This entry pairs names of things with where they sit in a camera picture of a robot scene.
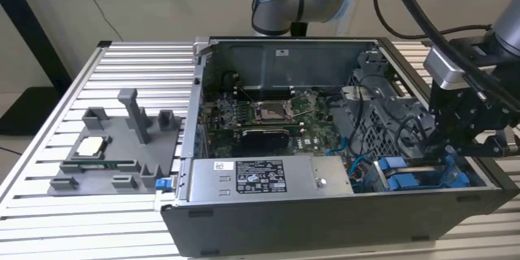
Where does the hard disk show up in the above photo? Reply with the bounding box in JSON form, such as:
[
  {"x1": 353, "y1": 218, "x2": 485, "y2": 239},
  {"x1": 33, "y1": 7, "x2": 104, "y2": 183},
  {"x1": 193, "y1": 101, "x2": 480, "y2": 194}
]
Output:
[{"x1": 377, "y1": 146, "x2": 473, "y2": 191}]

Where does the grey metal disk bay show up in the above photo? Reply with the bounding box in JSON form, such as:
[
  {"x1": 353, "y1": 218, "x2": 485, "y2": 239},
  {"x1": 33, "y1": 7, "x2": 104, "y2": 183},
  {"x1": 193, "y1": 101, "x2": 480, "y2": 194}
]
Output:
[{"x1": 328, "y1": 67, "x2": 433, "y2": 163}]

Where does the metal socket cover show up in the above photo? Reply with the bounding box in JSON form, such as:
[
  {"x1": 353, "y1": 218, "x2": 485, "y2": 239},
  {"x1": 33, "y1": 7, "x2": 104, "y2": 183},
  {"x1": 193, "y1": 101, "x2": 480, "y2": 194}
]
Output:
[{"x1": 289, "y1": 94, "x2": 321, "y2": 114}]

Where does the green motherboard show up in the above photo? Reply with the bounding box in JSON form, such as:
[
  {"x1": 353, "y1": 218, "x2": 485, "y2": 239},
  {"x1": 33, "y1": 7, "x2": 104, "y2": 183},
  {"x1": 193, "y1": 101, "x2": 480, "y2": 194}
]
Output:
[{"x1": 201, "y1": 88, "x2": 354, "y2": 164}]

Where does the CPU socket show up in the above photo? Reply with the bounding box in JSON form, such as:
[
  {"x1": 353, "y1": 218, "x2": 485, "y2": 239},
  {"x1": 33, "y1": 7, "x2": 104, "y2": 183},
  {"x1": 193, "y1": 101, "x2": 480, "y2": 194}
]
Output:
[{"x1": 253, "y1": 100, "x2": 292, "y2": 122}]

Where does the black graphics card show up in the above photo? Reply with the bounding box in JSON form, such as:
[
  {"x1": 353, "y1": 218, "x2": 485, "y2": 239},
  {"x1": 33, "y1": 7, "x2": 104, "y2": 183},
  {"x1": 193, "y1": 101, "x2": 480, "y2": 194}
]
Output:
[{"x1": 232, "y1": 125, "x2": 302, "y2": 150}]

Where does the grey power supply unit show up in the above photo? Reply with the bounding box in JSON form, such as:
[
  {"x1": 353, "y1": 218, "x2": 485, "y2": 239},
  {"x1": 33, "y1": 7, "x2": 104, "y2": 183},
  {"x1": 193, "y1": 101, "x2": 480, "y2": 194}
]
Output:
[{"x1": 189, "y1": 155, "x2": 354, "y2": 203}]

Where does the thin locking lever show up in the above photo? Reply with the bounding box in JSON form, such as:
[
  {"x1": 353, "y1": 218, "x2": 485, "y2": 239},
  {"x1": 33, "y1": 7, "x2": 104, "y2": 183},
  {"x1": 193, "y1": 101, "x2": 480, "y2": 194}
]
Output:
[{"x1": 236, "y1": 84, "x2": 261, "y2": 104}]

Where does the open grey PC case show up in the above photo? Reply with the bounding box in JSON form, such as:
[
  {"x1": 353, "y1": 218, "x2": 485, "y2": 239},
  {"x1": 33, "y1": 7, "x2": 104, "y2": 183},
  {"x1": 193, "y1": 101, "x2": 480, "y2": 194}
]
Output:
[{"x1": 158, "y1": 35, "x2": 520, "y2": 258}]

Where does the blue case latch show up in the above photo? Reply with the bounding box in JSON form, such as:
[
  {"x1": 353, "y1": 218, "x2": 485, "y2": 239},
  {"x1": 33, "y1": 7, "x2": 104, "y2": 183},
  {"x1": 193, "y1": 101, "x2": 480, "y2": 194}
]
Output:
[{"x1": 154, "y1": 177, "x2": 172, "y2": 193}]

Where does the grey parts rack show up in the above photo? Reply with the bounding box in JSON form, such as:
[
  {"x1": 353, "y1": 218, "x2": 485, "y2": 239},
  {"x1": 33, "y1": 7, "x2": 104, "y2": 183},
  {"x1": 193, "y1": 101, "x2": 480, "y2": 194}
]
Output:
[{"x1": 46, "y1": 88, "x2": 188, "y2": 196}]

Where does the green RAM stick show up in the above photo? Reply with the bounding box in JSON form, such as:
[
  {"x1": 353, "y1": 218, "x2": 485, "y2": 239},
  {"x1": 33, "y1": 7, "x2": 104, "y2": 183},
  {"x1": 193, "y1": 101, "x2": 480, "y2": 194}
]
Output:
[{"x1": 77, "y1": 160, "x2": 136, "y2": 170}]

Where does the silver CPU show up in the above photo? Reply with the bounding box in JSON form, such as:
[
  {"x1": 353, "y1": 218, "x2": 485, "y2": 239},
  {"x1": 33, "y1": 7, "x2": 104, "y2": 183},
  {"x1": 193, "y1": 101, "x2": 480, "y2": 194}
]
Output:
[{"x1": 76, "y1": 136, "x2": 109, "y2": 156}]

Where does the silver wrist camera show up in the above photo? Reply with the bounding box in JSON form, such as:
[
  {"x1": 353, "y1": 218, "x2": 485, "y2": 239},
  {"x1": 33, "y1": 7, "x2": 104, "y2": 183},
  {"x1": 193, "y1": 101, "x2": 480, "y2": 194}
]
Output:
[{"x1": 421, "y1": 45, "x2": 469, "y2": 91}]

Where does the black looped wire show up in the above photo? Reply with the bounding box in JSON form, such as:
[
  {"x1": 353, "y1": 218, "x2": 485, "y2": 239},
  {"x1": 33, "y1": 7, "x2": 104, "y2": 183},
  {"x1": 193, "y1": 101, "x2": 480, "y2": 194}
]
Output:
[{"x1": 394, "y1": 116, "x2": 432, "y2": 158}]

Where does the black disk wire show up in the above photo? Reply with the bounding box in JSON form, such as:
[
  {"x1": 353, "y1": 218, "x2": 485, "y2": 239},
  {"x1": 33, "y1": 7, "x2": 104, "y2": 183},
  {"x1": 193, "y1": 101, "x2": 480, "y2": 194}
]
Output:
[{"x1": 349, "y1": 73, "x2": 392, "y2": 158}]

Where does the blue disk wire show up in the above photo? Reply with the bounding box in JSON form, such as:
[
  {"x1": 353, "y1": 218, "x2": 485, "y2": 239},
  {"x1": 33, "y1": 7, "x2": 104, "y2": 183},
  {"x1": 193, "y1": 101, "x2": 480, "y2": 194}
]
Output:
[{"x1": 328, "y1": 146, "x2": 374, "y2": 181}]

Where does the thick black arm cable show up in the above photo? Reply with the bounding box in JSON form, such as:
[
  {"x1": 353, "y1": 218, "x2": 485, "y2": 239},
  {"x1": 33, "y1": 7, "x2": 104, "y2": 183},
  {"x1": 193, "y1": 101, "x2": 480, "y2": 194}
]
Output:
[{"x1": 388, "y1": 0, "x2": 514, "y2": 118}]

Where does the thin black wall cable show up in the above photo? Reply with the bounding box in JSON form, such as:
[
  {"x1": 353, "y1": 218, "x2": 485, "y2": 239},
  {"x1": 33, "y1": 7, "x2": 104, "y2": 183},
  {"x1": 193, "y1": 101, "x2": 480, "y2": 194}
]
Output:
[{"x1": 69, "y1": 0, "x2": 124, "y2": 42}]

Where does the black frame post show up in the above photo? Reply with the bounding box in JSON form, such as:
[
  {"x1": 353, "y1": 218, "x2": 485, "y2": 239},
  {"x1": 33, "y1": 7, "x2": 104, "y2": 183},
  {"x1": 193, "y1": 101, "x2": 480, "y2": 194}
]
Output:
[{"x1": 0, "y1": 0, "x2": 70, "y2": 93}]

